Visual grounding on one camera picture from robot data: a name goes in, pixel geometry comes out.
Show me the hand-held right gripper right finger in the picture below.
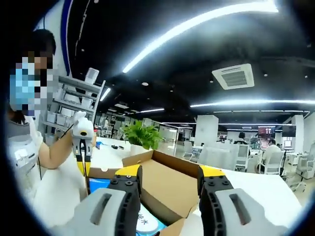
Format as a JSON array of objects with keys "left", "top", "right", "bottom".
[{"left": 198, "top": 165, "right": 287, "bottom": 236}]

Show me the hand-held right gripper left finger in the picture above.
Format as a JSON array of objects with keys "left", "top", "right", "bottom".
[{"left": 71, "top": 164, "right": 143, "bottom": 236}]

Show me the blue soft packet item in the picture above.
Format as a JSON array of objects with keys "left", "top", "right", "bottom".
[{"left": 88, "top": 177, "right": 171, "bottom": 234}]

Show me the brown cardboard shoe box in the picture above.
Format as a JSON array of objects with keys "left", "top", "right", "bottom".
[{"left": 85, "top": 149, "right": 226, "bottom": 236}]

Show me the person's left hand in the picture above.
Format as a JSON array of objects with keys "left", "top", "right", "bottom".
[{"left": 72, "top": 111, "right": 88, "bottom": 125}]

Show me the grey storage shelf rack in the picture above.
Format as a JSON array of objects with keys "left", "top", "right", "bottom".
[{"left": 41, "top": 73, "right": 107, "bottom": 138}]

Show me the white ceiling light strip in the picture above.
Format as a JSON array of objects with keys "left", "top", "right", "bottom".
[
  {"left": 189, "top": 99, "right": 315, "bottom": 108},
  {"left": 122, "top": 0, "right": 279, "bottom": 74},
  {"left": 99, "top": 87, "right": 112, "bottom": 102}
]

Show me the person in blue mask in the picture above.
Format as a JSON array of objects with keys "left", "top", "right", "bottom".
[{"left": 7, "top": 115, "right": 83, "bottom": 222}]

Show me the translucent mesh office chair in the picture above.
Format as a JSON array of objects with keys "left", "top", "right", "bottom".
[{"left": 198, "top": 145, "right": 239, "bottom": 170}]

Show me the green leafy plant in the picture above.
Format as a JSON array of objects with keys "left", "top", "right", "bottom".
[{"left": 122, "top": 119, "right": 165, "bottom": 150}]

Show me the white plastic container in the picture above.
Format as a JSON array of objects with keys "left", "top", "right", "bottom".
[{"left": 85, "top": 67, "right": 100, "bottom": 84}]

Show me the white grey wearable device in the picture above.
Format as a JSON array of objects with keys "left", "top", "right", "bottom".
[{"left": 7, "top": 119, "right": 40, "bottom": 173}]

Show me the white office chair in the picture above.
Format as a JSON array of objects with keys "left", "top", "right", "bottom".
[
  {"left": 255, "top": 149, "right": 286, "bottom": 176},
  {"left": 235, "top": 144, "right": 251, "bottom": 172},
  {"left": 183, "top": 141, "right": 195, "bottom": 159},
  {"left": 295, "top": 147, "right": 315, "bottom": 184}
]

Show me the red display screen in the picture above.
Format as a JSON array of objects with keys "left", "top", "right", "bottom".
[{"left": 257, "top": 125, "right": 276, "bottom": 138}]

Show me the person's head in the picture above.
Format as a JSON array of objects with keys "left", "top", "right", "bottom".
[{"left": 29, "top": 29, "right": 57, "bottom": 53}]

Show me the dark computer monitor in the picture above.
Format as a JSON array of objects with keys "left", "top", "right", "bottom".
[{"left": 282, "top": 125, "right": 297, "bottom": 137}]

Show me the ceiling air conditioner unit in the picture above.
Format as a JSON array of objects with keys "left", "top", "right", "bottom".
[{"left": 211, "top": 63, "right": 255, "bottom": 90}]

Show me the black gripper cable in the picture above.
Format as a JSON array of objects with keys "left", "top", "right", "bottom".
[{"left": 57, "top": 123, "right": 75, "bottom": 141}]

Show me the black wearable device cable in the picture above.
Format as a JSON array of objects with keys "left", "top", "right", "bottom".
[{"left": 36, "top": 152, "right": 43, "bottom": 180}]

